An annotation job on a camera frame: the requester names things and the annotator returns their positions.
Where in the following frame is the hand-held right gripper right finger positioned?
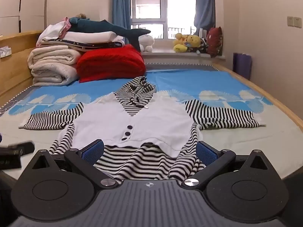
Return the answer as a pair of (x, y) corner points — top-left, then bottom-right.
(185, 141), (273, 188)

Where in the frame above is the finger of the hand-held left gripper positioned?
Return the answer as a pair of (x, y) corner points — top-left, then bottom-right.
(0, 142), (35, 157)
(0, 156), (22, 170)

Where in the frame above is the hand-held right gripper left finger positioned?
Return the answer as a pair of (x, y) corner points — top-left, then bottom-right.
(31, 140), (116, 188)

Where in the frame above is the striped white hooded top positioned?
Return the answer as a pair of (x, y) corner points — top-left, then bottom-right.
(19, 76), (266, 185)

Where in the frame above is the blue printed bed sheet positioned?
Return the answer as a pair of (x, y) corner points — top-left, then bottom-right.
(0, 63), (303, 182)

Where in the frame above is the wooden headboard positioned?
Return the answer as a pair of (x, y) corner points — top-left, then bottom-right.
(0, 30), (44, 104)

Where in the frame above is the cream folded quilt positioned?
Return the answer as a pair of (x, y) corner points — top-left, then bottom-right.
(28, 45), (82, 66)
(31, 63), (80, 87)

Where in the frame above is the red folded blanket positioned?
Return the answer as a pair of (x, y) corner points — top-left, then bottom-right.
(76, 44), (146, 83)

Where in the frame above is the purple box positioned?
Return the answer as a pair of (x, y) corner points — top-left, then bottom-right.
(233, 53), (252, 80)

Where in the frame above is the tissue box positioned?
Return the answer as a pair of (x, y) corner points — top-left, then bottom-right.
(0, 46), (12, 59)

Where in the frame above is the window sill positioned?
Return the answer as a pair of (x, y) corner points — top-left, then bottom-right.
(141, 49), (226, 63)

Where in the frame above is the navy starred folded blanket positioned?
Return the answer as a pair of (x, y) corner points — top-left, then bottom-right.
(39, 39), (126, 52)

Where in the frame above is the dark spotted plush toy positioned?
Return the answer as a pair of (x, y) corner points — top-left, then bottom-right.
(189, 38), (209, 54)

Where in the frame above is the dark red cushion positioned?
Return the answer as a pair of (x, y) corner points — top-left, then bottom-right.
(206, 26), (223, 58)

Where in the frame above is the yellow plush toy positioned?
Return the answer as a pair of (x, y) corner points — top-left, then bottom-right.
(173, 33), (188, 53)
(183, 35), (201, 50)

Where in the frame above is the white folded towel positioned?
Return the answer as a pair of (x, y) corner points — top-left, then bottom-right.
(63, 31), (125, 44)

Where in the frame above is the white plush toy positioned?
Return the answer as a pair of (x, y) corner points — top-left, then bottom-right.
(138, 34), (155, 53)

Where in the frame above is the white and pink clothing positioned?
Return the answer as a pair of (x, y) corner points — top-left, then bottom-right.
(36, 17), (72, 47)

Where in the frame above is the blue shark plush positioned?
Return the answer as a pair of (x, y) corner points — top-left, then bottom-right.
(69, 16), (151, 52)

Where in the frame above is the white wardrobe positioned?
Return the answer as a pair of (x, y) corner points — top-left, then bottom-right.
(0, 0), (49, 37)

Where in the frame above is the blue curtain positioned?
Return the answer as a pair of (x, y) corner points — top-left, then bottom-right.
(112, 0), (132, 37)
(194, 0), (216, 30)

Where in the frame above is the window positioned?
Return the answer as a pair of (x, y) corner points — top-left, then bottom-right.
(130, 0), (198, 40)

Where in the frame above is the wooden bed side rail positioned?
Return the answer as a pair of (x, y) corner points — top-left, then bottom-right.
(213, 63), (303, 133)

